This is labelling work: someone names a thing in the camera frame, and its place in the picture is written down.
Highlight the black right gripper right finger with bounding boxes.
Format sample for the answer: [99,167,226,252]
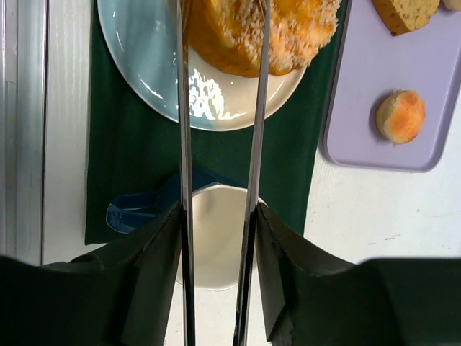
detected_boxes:
[256,205,460,345]

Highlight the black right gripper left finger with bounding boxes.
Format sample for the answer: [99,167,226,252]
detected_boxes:
[1,205,180,345]

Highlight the metal tongs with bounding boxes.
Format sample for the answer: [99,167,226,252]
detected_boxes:
[176,1,271,346]

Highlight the large orange ring bread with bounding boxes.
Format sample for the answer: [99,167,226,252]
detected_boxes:
[187,0,341,78]

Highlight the sliced brown bread piece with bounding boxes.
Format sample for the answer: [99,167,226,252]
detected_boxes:
[371,0,440,36]

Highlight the blue mug white inside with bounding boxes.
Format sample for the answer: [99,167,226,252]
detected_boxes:
[106,168,247,291]

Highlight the dark green placemat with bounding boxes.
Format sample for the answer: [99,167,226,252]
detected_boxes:
[85,2,341,244]

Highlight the glazed round bun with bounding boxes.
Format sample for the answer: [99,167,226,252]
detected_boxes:
[375,90,426,145]

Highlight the lavender tray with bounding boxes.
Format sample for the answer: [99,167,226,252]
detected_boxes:
[323,1,460,172]

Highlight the white and blue plate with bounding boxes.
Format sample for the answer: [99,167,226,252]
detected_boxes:
[97,0,309,132]

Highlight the small round bun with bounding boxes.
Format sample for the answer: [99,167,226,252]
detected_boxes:
[442,0,461,12]

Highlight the aluminium table rail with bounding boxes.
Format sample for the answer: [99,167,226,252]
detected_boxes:
[1,0,49,265]

